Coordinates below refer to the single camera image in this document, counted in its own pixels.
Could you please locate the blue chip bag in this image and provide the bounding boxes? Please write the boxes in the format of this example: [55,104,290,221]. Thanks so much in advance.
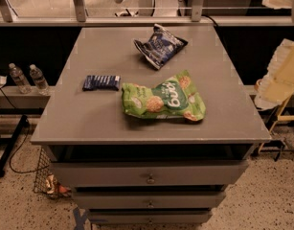
[133,24,188,70]

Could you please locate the green rice chip bag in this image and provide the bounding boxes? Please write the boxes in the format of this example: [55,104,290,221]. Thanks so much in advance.
[122,70,206,122]

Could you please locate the grey drawer cabinet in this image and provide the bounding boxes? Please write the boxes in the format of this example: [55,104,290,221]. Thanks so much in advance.
[32,26,270,225]

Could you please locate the dark blue snack packet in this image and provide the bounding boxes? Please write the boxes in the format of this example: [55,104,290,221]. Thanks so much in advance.
[82,75,121,91]

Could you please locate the top drawer knob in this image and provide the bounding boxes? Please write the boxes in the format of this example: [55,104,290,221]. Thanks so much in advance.
[147,174,155,185]

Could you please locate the drawer knob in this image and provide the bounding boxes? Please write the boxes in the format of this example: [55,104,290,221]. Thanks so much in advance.
[147,201,154,209]
[147,174,155,185]

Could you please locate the middle drawer knob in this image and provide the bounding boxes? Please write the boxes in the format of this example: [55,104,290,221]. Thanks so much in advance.
[147,201,154,209]

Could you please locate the right clear water bottle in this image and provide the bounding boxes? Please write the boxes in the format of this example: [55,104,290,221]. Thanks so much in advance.
[30,64,50,96]

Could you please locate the clear water bottle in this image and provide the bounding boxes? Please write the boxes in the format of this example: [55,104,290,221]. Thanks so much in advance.
[9,63,32,94]
[30,64,50,96]

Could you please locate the left clear water bottle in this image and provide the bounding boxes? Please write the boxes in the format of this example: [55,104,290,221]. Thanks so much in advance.
[9,63,32,94]

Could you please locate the blue tape cross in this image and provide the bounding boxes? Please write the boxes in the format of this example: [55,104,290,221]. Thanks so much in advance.
[73,207,89,230]

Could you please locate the black metal floor bar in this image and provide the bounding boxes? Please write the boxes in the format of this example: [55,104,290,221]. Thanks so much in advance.
[0,115,28,178]

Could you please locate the black floor cable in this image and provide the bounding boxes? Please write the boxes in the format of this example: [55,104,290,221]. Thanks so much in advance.
[0,80,51,174]

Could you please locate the wire mesh waste basket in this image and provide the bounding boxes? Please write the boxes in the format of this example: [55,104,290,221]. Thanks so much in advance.
[34,149,71,199]

